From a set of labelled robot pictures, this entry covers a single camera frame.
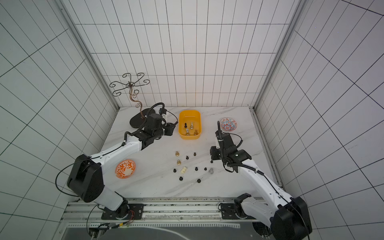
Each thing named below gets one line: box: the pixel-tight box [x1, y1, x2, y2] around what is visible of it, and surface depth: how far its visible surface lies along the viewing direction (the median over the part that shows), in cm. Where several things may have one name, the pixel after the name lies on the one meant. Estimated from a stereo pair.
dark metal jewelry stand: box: [109, 73, 150, 119], surface depth 92 cm
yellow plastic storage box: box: [179, 110, 203, 140], surface depth 108 cm
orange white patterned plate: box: [115, 159, 136, 179], surface depth 87 cm
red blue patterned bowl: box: [220, 117, 238, 132], surface depth 109 cm
